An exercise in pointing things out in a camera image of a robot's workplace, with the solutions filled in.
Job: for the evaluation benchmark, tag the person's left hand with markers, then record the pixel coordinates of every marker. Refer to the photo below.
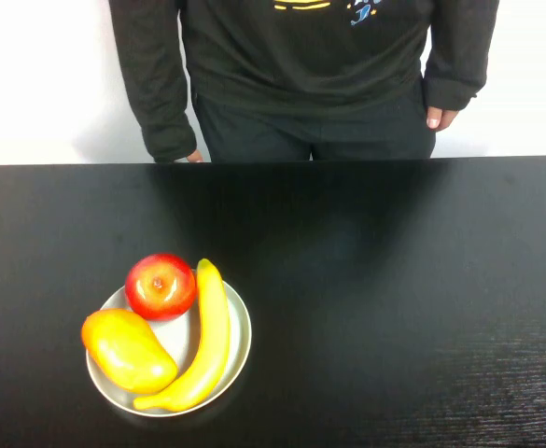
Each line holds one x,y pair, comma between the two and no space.
440,119

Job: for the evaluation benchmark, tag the person's right hand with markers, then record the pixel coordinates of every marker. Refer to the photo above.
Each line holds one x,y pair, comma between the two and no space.
194,157

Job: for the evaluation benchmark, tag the yellow plastic banana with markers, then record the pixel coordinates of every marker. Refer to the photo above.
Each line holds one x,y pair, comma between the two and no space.
214,326

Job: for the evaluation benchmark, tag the person's left sleeved forearm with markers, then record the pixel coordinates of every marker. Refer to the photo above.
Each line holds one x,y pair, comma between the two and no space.
459,65

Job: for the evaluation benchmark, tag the person's right sleeved forearm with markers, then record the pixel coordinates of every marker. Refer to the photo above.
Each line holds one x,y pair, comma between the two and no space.
160,102

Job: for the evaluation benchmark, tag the person's black trousers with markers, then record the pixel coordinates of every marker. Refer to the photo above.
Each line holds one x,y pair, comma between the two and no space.
347,135

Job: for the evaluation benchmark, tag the person's black printed sweater torso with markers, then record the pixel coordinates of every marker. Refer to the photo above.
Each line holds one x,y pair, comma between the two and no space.
300,56

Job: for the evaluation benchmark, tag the red plastic apple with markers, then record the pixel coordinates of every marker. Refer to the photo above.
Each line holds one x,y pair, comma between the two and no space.
160,291

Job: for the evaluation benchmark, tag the round grey plate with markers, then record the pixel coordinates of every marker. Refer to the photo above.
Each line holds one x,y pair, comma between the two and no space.
180,333

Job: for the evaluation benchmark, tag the yellow orange plastic mango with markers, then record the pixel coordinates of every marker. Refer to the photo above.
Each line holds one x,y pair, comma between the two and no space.
128,350

